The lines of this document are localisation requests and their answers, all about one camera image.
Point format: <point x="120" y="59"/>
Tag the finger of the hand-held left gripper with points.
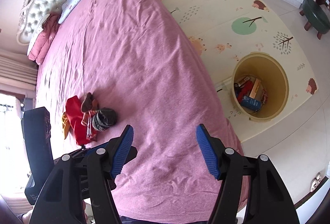
<point x="85" y="153"/>

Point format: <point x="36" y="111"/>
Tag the long blue carton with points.
<point x="251" y="104"/>

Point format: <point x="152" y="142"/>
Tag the beige curtain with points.
<point x="15" y="69"/>

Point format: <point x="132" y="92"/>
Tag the brown sock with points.
<point x="89" y="103"/>

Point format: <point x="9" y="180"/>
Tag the bright red scarf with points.
<point x="245" y="90"/>

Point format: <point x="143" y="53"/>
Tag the window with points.
<point x="10" y="136"/>

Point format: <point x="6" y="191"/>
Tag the cream printed play mat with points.
<point x="219" y="20"/>

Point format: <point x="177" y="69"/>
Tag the red cloth bag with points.
<point x="76" y="118"/>

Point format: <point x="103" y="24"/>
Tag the striped pillow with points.
<point x="46" y="20"/>

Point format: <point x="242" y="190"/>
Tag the yellow trash bin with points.
<point x="273" y="72"/>

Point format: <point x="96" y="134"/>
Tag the small yellow box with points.
<point x="254" y="87"/>

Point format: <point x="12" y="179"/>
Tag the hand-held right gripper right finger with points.
<point x="208" y="151"/>

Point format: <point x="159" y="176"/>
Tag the folded light blue blanket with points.
<point x="72" y="1"/>

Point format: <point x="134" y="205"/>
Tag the green round stool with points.
<point x="315" y="14"/>

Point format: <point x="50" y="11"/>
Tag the dark striped sock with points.
<point x="104" y="118"/>

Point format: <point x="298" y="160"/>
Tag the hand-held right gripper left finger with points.
<point x="122" y="151"/>

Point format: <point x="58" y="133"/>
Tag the white patterned slippers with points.
<point x="315" y="182"/>

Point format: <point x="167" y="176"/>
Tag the folded pink quilt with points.
<point x="42" y="43"/>

